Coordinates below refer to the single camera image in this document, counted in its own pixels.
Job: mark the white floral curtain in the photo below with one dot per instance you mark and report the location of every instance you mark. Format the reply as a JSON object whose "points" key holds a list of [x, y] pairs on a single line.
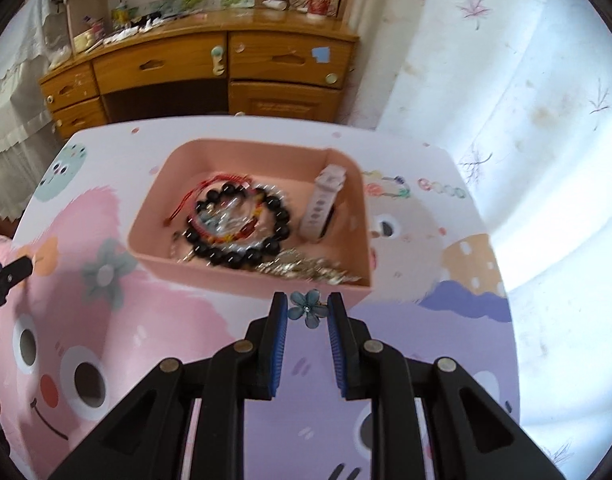
{"points": [[519, 93]]}

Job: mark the wooden desk with drawers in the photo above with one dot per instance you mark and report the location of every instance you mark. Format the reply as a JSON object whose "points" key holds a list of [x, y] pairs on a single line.
{"points": [[237, 62]]}

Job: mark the pink plastic tray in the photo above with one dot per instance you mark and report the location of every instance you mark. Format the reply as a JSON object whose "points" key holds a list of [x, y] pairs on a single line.
{"points": [[219, 208]]}

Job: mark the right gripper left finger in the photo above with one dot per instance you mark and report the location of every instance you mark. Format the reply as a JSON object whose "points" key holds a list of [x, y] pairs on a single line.
{"points": [[144, 436]]}

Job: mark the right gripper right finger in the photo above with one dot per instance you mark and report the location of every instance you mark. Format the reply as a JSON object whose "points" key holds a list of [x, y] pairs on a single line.
{"points": [[421, 409]]}

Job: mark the blue flower hair clip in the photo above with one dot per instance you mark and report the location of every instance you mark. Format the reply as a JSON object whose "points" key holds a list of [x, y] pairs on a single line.
{"points": [[309, 307]]}

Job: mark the white lace bed cover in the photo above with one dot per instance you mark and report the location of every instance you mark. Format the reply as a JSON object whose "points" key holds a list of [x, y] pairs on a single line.
{"points": [[34, 41]]}

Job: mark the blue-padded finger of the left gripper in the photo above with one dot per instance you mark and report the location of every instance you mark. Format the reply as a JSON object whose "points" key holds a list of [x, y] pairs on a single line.
{"points": [[12, 274]]}

